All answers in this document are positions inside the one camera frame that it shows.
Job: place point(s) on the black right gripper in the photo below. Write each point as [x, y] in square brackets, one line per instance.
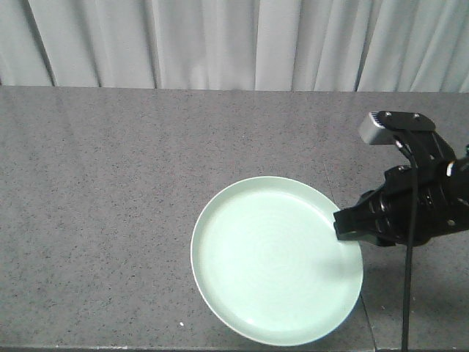
[441, 206]

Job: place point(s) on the light green round plate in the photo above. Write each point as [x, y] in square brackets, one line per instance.
[267, 262]

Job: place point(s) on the white pleated curtain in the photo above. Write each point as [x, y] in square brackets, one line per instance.
[350, 46]

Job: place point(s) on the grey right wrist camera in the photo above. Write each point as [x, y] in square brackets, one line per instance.
[372, 131]

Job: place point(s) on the black right camera bracket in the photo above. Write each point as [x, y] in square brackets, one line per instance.
[414, 134]

